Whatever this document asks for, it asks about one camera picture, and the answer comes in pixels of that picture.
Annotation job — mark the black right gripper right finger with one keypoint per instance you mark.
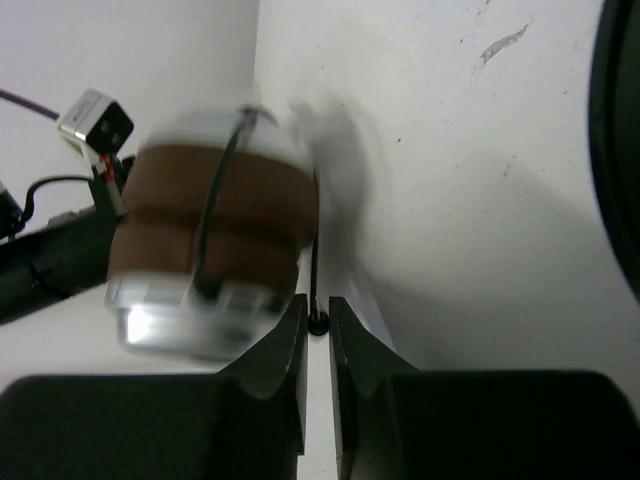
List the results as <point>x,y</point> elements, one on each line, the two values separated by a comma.
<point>393,421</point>

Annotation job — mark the black Panasonic headphones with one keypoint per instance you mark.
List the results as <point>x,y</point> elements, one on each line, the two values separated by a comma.
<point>613,126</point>

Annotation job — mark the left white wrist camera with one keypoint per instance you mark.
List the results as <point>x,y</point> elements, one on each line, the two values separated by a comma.
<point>96,125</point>

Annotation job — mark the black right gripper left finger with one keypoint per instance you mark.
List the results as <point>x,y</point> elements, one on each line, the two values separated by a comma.
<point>246,421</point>

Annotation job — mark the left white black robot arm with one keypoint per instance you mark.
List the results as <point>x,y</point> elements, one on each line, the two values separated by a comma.
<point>66,257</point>

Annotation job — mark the brown silver headphones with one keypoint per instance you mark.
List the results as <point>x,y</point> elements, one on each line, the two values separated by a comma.
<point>219,206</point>

